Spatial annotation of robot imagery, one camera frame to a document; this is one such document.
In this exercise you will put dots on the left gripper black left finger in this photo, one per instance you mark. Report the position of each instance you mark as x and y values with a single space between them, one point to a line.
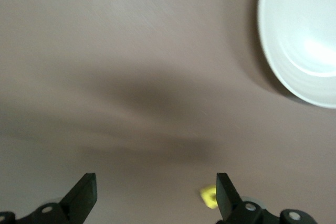
78 200

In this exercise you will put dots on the yellow foam letter b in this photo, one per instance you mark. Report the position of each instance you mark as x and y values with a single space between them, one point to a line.
207 195

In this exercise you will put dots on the white round plate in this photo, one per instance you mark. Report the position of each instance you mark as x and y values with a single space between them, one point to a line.
288 24

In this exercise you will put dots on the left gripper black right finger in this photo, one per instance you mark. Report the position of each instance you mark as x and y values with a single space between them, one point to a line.
227 203

